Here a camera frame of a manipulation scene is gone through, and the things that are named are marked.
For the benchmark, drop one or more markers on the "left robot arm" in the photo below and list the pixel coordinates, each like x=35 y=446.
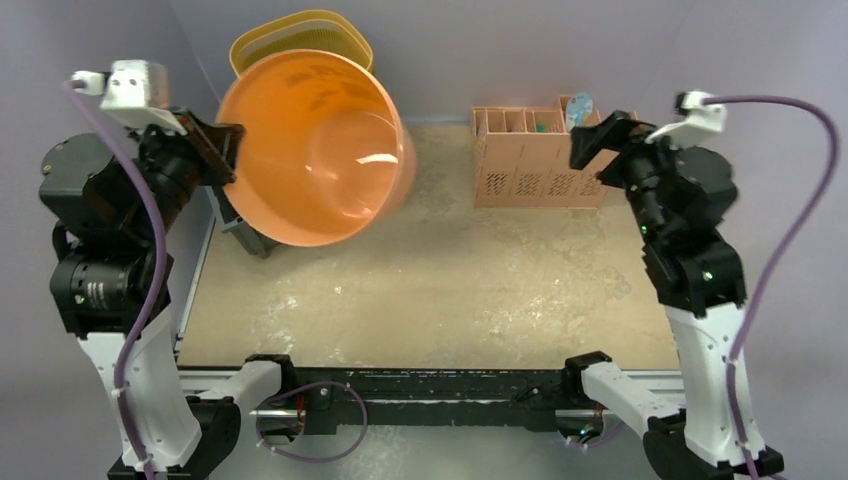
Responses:
x=110 y=289

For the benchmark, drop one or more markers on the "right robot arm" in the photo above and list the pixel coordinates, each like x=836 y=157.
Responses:
x=678 y=193

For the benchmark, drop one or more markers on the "light blue packet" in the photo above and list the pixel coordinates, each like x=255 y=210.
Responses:
x=577 y=110

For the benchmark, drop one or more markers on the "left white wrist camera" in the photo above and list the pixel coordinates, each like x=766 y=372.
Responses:
x=134 y=92

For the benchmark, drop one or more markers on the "dark grey plastic bin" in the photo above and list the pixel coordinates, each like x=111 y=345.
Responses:
x=252 y=241

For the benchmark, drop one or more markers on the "large orange plastic bucket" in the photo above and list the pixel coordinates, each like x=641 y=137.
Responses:
x=324 y=154

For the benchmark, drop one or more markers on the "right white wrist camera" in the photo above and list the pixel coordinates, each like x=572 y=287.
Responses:
x=697 y=119

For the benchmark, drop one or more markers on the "pink perforated organizer crate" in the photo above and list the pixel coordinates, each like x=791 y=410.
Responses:
x=515 y=166

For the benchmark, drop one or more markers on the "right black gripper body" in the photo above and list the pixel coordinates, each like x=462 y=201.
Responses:
x=622 y=148

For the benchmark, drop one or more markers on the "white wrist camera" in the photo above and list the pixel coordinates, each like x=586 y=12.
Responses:
x=134 y=92
x=697 y=119

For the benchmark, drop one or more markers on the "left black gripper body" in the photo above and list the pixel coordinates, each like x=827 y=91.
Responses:
x=175 y=167

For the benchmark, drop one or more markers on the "yellow mesh basket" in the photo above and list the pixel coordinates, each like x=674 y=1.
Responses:
x=314 y=29

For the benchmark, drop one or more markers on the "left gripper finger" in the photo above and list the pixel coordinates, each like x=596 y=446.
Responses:
x=227 y=139
x=197 y=142

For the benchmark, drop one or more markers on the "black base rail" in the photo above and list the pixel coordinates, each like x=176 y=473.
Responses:
x=537 y=400

